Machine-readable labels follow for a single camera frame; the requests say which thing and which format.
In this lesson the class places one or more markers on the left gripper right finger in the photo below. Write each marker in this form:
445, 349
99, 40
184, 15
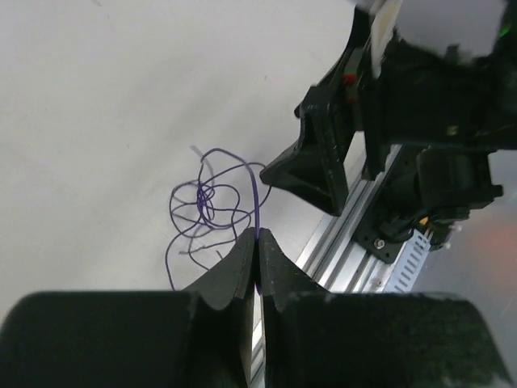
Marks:
316, 338

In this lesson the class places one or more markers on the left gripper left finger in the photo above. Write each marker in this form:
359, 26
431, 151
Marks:
197, 337

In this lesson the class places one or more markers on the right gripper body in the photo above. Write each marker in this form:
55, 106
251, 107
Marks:
414, 96

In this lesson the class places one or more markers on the aluminium mounting rail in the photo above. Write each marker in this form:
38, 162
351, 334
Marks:
331, 260

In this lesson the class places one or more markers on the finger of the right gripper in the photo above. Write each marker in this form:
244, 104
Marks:
312, 168

